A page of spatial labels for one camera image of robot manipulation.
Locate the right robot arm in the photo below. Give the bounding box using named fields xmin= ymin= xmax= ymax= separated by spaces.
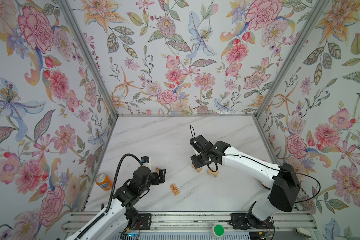
xmin=190 ymin=135 xmax=301 ymax=230

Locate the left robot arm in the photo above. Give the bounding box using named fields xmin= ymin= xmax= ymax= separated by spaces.
xmin=68 ymin=154 xmax=167 ymax=240

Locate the arched wood block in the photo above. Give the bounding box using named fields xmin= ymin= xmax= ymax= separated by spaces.
xmin=207 ymin=170 xmax=219 ymax=178
xmin=192 ymin=165 xmax=202 ymax=173

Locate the orange soda can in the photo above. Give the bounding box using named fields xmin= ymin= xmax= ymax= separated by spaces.
xmin=95 ymin=173 xmax=113 ymax=191

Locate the pink plush toy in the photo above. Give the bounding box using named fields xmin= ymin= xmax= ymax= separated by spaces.
xmin=262 ymin=182 xmax=271 ymax=190

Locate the green round button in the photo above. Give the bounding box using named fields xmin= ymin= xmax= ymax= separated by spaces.
xmin=210 ymin=224 xmax=225 ymax=238

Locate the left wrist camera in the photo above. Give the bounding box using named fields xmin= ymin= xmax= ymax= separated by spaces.
xmin=141 ymin=156 xmax=152 ymax=170

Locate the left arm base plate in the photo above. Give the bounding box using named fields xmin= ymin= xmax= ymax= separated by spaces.
xmin=129 ymin=214 xmax=153 ymax=230

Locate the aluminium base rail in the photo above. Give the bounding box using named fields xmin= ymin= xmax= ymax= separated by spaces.
xmin=62 ymin=211 xmax=319 ymax=240

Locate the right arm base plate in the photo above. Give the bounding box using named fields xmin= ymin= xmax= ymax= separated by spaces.
xmin=229 ymin=213 xmax=274 ymax=231

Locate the white device on rail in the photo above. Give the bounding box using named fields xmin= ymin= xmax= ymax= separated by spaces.
xmin=294 ymin=228 xmax=312 ymax=238

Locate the right corner aluminium post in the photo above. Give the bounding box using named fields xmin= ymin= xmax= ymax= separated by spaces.
xmin=253 ymin=0 xmax=327 ymax=120

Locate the corner aluminium post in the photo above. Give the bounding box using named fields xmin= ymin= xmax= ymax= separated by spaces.
xmin=253 ymin=0 xmax=327 ymax=120
xmin=57 ymin=0 xmax=118 ymax=119

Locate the left corner aluminium post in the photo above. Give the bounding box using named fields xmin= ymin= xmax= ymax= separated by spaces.
xmin=57 ymin=0 xmax=118 ymax=119

